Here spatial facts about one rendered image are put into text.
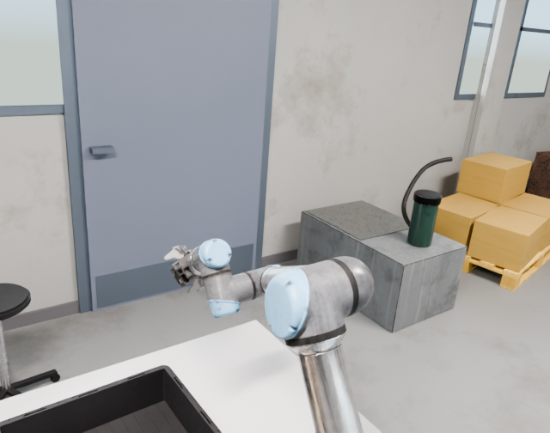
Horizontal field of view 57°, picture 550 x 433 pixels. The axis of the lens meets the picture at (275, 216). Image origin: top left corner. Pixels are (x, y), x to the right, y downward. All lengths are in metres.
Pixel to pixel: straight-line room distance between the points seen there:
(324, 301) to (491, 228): 3.33
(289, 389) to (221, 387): 0.21
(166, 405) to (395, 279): 2.04
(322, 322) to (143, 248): 2.48
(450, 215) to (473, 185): 0.60
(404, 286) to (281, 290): 2.31
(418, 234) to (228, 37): 1.71
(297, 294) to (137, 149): 2.31
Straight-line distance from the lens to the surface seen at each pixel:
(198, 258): 1.28
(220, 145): 3.31
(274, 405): 1.59
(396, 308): 3.22
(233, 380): 1.67
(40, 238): 3.14
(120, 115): 3.01
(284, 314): 0.90
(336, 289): 0.92
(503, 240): 4.16
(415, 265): 3.17
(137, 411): 1.39
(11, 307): 2.42
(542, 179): 6.10
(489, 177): 4.73
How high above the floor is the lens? 1.75
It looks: 21 degrees down
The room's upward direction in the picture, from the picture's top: 4 degrees clockwise
